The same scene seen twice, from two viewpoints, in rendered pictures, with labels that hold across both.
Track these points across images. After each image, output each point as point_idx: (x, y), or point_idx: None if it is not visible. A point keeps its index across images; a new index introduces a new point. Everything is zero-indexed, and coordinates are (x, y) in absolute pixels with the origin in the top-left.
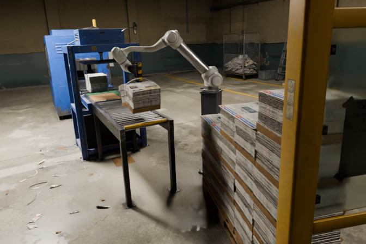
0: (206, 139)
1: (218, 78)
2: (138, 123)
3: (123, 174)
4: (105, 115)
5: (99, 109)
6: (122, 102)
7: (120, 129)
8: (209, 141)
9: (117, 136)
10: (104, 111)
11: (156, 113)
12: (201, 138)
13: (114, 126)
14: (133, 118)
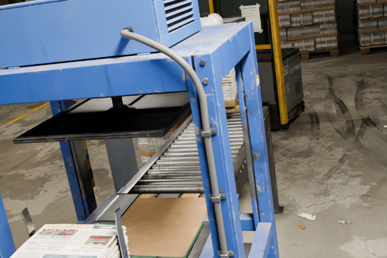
0: (182, 121)
1: None
2: (235, 112)
3: (274, 167)
4: None
5: (244, 154)
6: (234, 98)
7: (267, 106)
8: (189, 115)
9: (268, 122)
10: (242, 145)
11: (186, 125)
12: (173, 132)
13: (264, 117)
14: (227, 120)
